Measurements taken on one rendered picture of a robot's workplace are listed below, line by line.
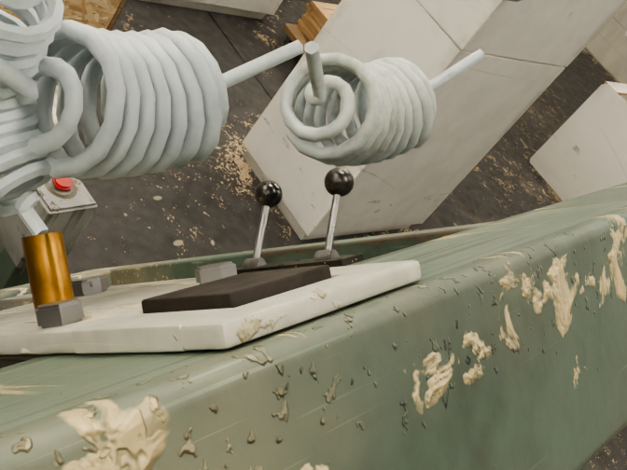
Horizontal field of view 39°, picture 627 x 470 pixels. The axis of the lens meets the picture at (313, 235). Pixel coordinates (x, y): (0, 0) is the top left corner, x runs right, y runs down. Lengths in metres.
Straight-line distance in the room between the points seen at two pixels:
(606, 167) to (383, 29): 2.72
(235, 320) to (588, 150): 5.71
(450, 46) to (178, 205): 1.20
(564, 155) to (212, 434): 5.80
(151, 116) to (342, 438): 0.17
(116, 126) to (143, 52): 0.04
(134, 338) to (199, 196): 3.36
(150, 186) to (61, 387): 3.28
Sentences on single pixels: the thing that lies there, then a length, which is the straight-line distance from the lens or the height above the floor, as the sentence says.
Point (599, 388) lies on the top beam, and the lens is 0.42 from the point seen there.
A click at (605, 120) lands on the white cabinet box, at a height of 0.55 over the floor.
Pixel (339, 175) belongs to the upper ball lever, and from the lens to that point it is 1.10.
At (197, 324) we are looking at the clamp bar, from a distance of 0.24.
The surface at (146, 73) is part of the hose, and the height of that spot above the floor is 1.88.
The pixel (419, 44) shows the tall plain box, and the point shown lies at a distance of 3.37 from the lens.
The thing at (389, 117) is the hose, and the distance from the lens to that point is 0.52.
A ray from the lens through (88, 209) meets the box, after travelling 1.80.
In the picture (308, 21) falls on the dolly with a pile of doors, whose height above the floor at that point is 0.20.
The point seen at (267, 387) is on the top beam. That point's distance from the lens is 0.23.
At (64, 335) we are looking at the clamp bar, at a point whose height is 1.86.
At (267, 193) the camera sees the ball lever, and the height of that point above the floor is 1.44.
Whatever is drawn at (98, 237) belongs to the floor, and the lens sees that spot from 3.17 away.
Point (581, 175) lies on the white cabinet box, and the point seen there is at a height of 0.21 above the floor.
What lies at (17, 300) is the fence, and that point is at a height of 0.95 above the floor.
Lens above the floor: 2.06
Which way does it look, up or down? 32 degrees down
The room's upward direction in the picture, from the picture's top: 40 degrees clockwise
